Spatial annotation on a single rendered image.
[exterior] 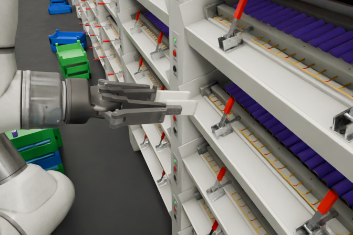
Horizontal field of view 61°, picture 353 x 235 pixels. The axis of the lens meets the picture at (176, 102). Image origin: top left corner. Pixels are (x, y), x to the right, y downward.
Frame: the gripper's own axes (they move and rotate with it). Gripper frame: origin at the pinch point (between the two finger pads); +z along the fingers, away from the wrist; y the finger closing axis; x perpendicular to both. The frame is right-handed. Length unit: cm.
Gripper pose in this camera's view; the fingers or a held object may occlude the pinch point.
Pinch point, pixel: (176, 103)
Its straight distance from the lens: 56.7
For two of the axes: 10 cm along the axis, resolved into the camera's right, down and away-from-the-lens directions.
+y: 3.7, 4.9, -7.8
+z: 9.0, 0.2, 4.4
